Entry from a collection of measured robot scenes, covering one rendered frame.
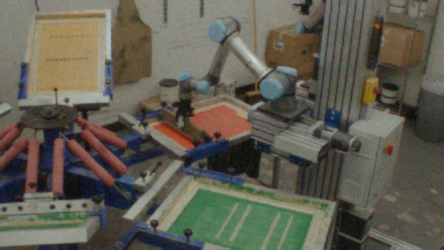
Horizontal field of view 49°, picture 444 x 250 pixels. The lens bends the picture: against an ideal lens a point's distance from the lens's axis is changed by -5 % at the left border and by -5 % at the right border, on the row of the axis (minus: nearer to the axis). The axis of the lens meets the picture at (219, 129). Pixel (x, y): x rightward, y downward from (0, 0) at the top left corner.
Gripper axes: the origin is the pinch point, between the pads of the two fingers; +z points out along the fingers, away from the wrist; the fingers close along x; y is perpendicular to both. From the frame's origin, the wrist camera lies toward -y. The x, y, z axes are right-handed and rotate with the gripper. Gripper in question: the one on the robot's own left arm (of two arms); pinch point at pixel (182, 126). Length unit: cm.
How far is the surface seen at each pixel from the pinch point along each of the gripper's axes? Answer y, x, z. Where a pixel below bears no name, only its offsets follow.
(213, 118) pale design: -6.4, 30.4, 5.2
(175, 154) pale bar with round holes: 30.3, -26.8, -2.6
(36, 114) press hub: -5, -90, -30
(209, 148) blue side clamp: 30.4, -3.0, 1.2
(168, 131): -8.0, -4.8, 5.4
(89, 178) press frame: 22, -75, 0
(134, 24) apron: -194, 82, -12
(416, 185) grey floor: 59, 225, 100
